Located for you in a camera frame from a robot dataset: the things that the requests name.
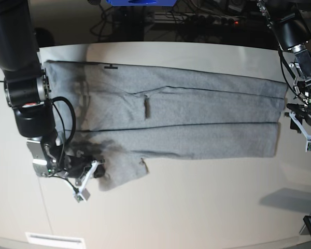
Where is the grey T-shirt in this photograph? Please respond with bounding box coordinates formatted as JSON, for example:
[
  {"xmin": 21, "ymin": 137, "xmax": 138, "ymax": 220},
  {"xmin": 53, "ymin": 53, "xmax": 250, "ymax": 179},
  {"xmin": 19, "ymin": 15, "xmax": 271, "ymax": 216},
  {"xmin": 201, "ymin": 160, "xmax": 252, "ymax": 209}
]
[{"xmin": 44, "ymin": 61, "xmax": 287, "ymax": 191}]

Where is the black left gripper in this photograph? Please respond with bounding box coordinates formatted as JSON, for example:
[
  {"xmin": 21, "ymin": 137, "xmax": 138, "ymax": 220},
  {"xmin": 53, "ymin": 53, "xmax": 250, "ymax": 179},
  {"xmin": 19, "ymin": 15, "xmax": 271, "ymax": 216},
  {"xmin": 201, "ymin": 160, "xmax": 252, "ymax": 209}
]
[{"xmin": 286, "ymin": 103, "xmax": 311, "ymax": 134}]

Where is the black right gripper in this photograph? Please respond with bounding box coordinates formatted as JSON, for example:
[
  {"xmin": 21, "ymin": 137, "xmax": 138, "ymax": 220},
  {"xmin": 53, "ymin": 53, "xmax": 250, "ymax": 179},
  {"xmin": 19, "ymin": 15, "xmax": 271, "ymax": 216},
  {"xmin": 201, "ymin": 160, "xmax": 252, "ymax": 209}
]
[{"xmin": 64, "ymin": 155, "xmax": 106, "ymax": 178}]

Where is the blue plastic base block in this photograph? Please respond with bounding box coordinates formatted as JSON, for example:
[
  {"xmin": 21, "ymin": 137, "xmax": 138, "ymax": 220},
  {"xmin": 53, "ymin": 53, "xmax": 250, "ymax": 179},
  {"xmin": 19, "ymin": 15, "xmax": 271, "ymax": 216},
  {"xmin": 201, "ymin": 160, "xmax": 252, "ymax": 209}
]
[{"xmin": 106, "ymin": 0, "xmax": 177, "ymax": 7}]

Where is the white label strip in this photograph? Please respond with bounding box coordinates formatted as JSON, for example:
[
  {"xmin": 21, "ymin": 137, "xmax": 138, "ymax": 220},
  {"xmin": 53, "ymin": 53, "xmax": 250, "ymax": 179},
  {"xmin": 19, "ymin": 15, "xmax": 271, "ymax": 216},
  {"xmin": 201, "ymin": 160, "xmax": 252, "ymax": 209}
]
[{"xmin": 25, "ymin": 232, "xmax": 85, "ymax": 244}]

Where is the white power strip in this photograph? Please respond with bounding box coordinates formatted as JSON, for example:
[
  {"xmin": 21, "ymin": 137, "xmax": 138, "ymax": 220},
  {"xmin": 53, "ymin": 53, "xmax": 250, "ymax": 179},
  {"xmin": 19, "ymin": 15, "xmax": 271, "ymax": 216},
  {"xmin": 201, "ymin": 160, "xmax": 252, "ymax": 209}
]
[{"xmin": 151, "ymin": 12, "xmax": 245, "ymax": 26}]

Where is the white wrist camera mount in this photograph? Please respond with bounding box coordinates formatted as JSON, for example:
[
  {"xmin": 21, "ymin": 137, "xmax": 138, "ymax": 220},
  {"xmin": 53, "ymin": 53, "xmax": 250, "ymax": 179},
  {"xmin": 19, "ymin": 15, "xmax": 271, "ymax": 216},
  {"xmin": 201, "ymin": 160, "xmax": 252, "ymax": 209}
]
[
  {"xmin": 284, "ymin": 112, "xmax": 311, "ymax": 152},
  {"xmin": 73, "ymin": 160, "xmax": 105, "ymax": 203}
]

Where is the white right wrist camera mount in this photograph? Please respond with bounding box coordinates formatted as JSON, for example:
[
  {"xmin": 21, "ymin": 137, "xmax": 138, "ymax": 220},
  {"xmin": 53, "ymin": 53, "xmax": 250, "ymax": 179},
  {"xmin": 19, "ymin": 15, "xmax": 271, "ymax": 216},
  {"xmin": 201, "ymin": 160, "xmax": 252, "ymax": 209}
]
[{"xmin": 73, "ymin": 160, "xmax": 105, "ymax": 203}]

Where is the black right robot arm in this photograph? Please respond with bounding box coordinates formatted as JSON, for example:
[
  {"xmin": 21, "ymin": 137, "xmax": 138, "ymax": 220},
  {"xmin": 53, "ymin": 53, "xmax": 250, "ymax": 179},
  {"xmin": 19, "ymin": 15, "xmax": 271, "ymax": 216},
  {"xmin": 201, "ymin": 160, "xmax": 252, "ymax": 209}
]
[{"xmin": 0, "ymin": 1, "xmax": 105, "ymax": 180}]

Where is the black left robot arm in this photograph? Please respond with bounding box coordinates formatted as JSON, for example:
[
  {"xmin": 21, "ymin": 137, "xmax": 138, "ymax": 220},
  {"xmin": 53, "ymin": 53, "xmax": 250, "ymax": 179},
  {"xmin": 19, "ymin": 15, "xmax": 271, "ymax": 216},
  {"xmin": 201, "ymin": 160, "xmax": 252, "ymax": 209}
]
[{"xmin": 256, "ymin": 1, "xmax": 311, "ymax": 133}]

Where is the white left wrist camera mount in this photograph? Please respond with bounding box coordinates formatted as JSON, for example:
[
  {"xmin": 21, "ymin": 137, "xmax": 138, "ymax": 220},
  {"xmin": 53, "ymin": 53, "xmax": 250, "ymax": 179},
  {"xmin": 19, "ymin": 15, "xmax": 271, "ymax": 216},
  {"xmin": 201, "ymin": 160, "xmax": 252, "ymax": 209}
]
[{"xmin": 284, "ymin": 112, "xmax": 311, "ymax": 152}]

